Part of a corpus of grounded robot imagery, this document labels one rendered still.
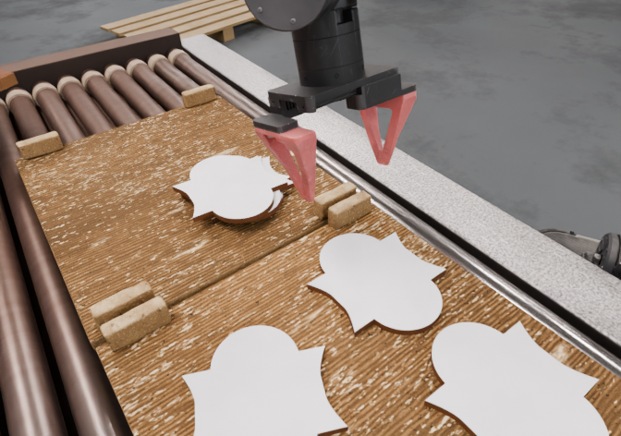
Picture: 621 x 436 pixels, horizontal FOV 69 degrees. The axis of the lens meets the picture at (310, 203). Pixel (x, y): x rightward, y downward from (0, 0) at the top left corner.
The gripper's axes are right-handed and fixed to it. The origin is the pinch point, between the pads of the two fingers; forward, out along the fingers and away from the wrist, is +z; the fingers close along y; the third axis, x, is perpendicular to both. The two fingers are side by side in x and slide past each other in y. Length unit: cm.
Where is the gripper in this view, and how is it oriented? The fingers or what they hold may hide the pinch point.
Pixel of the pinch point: (347, 173)
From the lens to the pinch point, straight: 43.9
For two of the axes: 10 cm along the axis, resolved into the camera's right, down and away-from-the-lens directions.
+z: 1.7, 8.8, 4.4
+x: -5.9, -2.6, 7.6
